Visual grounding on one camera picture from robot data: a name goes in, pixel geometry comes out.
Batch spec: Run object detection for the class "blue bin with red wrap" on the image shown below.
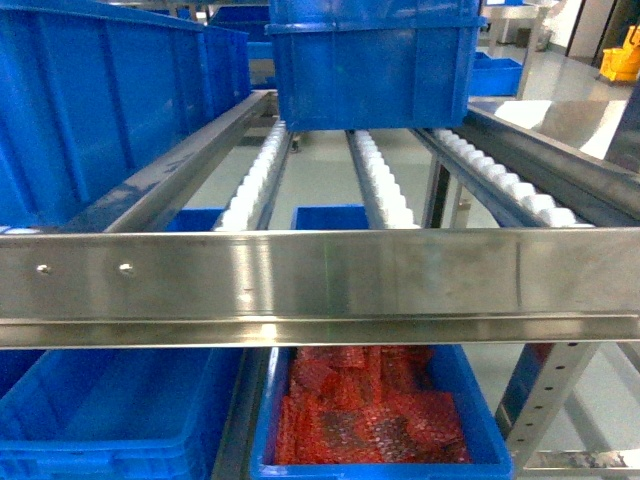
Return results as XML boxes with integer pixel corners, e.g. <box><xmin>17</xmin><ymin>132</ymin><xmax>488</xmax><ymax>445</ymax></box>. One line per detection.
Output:
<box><xmin>249</xmin><ymin>345</ymin><xmax>513</xmax><ymax>479</ymax></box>

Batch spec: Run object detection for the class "blue bin on rollers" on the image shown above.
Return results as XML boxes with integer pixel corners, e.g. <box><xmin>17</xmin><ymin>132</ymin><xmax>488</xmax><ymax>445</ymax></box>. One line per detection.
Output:
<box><xmin>265</xmin><ymin>1</ymin><xmax>485</xmax><ymax>132</ymax></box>

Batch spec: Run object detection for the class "large blue bin upper left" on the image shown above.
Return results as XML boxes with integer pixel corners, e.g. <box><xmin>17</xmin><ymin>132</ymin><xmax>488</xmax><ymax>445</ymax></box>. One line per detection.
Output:
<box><xmin>1</xmin><ymin>1</ymin><xmax>251</xmax><ymax>227</ymax></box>

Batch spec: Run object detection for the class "red bubble wrap pile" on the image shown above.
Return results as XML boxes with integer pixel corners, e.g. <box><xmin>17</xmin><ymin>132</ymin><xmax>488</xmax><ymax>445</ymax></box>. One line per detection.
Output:
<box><xmin>274</xmin><ymin>346</ymin><xmax>471</xmax><ymax>465</ymax></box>

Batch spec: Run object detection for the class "stainless steel flow rack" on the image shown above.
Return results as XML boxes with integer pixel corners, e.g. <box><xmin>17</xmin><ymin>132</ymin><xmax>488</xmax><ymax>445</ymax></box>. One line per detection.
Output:
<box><xmin>1</xmin><ymin>94</ymin><xmax>639</xmax><ymax>479</ymax></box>

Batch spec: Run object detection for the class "stainless steel side table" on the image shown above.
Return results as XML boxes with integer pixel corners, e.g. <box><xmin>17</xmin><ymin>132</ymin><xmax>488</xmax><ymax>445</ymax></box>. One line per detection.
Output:
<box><xmin>469</xmin><ymin>100</ymin><xmax>627</xmax><ymax>160</ymax></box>

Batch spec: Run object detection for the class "yellow mop bucket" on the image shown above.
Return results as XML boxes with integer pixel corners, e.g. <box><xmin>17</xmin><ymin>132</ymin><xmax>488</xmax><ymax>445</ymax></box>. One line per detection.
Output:
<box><xmin>599</xmin><ymin>25</ymin><xmax>640</xmax><ymax>83</ymax></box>

